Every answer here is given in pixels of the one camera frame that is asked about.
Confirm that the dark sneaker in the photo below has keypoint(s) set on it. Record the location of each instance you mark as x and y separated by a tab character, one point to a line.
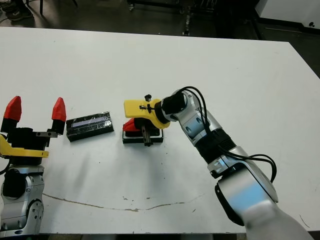
8	7
20	16

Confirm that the black box with white insert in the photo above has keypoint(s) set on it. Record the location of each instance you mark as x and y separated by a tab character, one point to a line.
135	140

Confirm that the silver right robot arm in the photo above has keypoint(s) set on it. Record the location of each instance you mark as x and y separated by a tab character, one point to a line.
225	150

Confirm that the black box lid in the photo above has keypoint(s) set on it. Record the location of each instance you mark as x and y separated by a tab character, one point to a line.
90	131

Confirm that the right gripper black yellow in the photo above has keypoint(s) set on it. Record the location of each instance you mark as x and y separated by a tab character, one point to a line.
140	107

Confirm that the white cabinet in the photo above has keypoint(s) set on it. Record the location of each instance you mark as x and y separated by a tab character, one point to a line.
287	10

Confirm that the black wheeled equipment frame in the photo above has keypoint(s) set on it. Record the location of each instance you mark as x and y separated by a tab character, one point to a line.
187	25

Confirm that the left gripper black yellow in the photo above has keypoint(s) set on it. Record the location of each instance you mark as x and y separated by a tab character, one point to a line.
25	141

